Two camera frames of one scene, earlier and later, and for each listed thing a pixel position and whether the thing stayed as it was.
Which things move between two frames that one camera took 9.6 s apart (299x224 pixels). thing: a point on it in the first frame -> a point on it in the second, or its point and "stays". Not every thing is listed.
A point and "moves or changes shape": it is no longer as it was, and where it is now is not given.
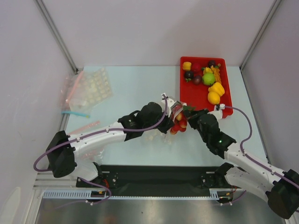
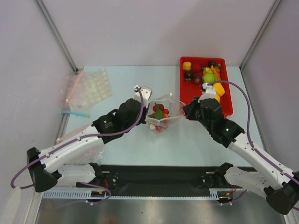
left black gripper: [168, 123] -> [145, 112]
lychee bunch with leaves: [181, 121] moves or changes shape
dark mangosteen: [188, 75] stays
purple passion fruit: [197, 80] stays
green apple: [208, 79] stays
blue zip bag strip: [83, 115] stays
